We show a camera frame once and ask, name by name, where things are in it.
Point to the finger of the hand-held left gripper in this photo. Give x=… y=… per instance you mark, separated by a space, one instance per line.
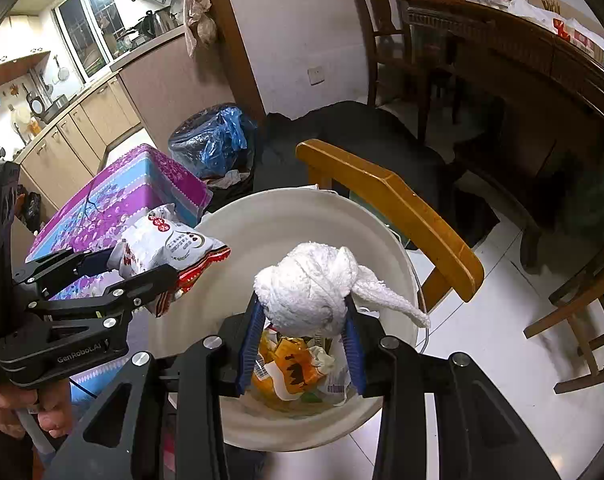
x=147 y=282
x=97 y=260

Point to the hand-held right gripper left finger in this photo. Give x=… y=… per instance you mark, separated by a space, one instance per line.
x=249 y=345

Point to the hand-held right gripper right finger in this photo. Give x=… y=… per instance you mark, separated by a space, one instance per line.
x=354 y=350

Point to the red and white snack packet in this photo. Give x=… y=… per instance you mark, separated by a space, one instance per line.
x=167 y=245

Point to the golden orange packet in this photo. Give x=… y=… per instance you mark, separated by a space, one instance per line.
x=292 y=367

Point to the white towel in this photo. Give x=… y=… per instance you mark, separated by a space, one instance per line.
x=307 y=285

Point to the white plastic bucket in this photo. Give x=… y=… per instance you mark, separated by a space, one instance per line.
x=282 y=225

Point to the person's left hand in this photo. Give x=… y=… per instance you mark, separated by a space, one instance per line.
x=52 y=410

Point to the table with floral tablecloth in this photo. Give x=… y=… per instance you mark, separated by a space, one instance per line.
x=122 y=190

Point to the black bin with blue liner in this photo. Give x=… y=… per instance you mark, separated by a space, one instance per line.
x=212 y=142

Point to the yellow wooden chair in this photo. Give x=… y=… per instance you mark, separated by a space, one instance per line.
x=412 y=205

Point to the beige kitchen base cabinets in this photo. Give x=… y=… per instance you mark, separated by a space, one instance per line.
x=147 y=95

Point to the dark cloth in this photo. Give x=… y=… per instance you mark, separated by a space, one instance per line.
x=352 y=130

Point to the small wooden stool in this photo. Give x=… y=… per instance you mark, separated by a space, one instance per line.
x=582 y=320

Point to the barred kitchen window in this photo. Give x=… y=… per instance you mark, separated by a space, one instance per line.
x=87 y=25

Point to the steel kettle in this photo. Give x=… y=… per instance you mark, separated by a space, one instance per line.
x=161 y=21

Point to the hanging beige cloth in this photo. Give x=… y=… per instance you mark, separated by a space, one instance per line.
x=199 y=20

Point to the dark wooden chair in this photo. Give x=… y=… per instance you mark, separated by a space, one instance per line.
x=387 y=35

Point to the dark wooden table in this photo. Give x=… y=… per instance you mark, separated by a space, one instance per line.
x=532 y=85

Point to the red box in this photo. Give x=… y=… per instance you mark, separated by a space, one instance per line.
x=577 y=37

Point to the white plastic bags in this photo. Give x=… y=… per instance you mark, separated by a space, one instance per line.
x=537 y=12

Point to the beige wall cabinet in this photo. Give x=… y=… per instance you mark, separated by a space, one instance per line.
x=12 y=67

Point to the white wall socket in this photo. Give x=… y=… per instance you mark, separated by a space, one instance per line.
x=315 y=75

